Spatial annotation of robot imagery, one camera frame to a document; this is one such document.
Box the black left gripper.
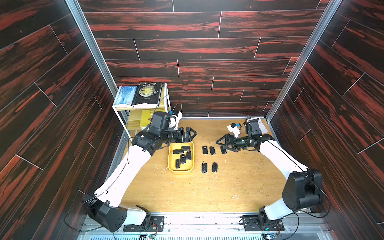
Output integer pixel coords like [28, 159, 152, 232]
[158, 126, 196, 145]

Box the black three-button car key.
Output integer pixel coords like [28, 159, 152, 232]
[221, 146, 227, 155]

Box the dark grey car key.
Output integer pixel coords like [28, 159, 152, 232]
[186, 151, 192, 160]

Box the black VW car key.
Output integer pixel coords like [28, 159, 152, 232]
[180, 154, 186, 164]

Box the silver-edged car key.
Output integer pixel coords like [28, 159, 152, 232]
[175, 159, 181, 169]

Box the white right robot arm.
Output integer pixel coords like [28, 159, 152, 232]
[216, 118, 327, 225]

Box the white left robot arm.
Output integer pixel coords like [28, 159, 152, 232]
[82, 112, 197, 233]

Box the yellow storage box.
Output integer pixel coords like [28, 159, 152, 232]
[168, 142, 195, 174]

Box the white calculator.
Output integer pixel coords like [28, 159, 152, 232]
[257, 118, 268, 135]

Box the yellow book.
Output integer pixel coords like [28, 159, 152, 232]
[127, 109, 155, 131]

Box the black book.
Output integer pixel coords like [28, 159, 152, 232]
[133, 83, 162, 109]

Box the blue book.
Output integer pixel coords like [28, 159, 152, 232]
[115, 86, 137, 106]

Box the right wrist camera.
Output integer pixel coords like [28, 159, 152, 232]
[227, 123, 242, 138]

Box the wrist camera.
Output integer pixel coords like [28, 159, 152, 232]
[227, 123, 242, 138]
[169, 111, 183, 130]

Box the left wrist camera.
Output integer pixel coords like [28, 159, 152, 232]
[169, 111, 183, 130]

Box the white wire shelf rack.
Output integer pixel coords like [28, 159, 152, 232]
[113, 83, 171, 137]

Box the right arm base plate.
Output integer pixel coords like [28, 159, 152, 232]
[239, 214, 285, 232]

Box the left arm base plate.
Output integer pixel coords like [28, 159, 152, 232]
[123, 215, 165, 233]

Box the aluminium left corner post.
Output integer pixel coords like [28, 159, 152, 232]
[64, 0, 119, 97]

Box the aluminium corner post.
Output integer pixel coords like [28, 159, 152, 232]
[266, 0, 342, 124]
[64, 0, 119, 97]

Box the aluminium right corner post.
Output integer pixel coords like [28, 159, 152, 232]
[266, 0, 342, 124]

